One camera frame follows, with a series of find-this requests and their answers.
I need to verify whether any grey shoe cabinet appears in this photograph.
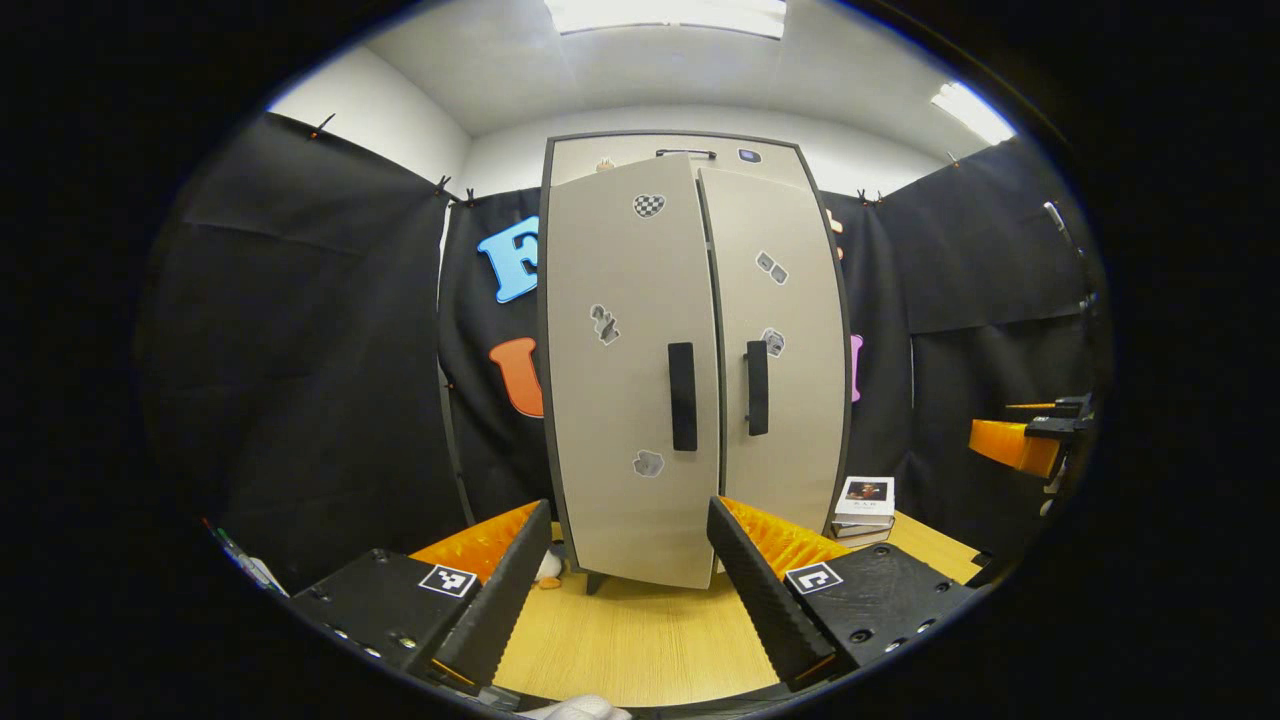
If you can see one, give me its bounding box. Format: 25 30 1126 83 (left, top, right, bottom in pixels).
537 130 853 596

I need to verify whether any black backdrop cloth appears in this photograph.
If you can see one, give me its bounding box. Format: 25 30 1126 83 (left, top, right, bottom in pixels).
140 110 1101 591

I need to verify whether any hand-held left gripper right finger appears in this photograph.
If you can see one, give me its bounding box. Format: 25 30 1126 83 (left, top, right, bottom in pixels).
705 494 976 693

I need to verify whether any small white object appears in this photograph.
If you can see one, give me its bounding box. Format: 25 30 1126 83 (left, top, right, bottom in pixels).
205 518 289 598

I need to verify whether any white portrait cover book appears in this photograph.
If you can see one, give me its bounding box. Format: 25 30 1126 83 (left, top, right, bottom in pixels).
833 475 897 529

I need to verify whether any large ceiling light panel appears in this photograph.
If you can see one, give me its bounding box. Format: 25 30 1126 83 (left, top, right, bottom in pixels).
543 0 788 41

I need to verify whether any small ceiling light panel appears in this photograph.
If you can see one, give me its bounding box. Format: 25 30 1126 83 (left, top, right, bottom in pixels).
930 80 1018 147

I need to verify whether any grey metal rod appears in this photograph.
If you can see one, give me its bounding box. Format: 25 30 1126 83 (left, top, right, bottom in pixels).
1043 200 1079 256

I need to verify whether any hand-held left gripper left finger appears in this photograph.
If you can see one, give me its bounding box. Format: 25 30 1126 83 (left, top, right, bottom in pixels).
288 498 554 698

